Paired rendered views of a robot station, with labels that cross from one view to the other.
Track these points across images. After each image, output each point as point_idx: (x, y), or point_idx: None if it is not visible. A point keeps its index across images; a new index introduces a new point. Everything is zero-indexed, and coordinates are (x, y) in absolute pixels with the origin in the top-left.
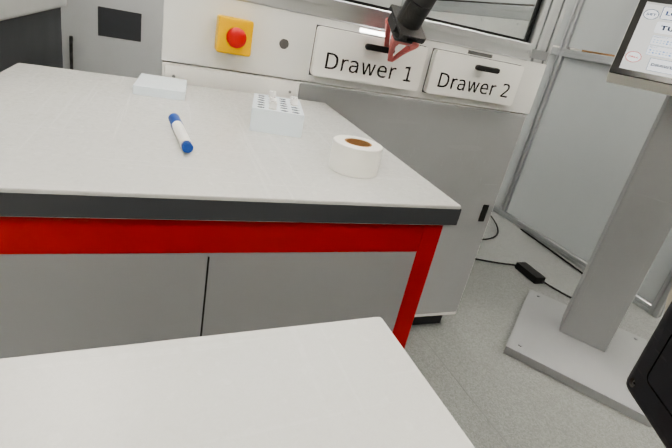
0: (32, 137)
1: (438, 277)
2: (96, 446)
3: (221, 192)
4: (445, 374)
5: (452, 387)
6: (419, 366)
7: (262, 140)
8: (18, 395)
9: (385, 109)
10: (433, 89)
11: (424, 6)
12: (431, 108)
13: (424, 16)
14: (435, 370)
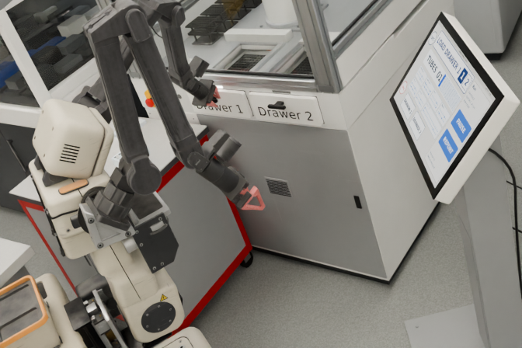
0: None
1: (350, 245)
2: None
3: None
4: (335, 318)
5: (327, 327)
6: (325, 306)
7: (108, 173)
8: None
9: (244, 127)
10: (259, 116)
11: (189, 92)
12: (270, 126)
13: (196, 95)
14: (332, 313)
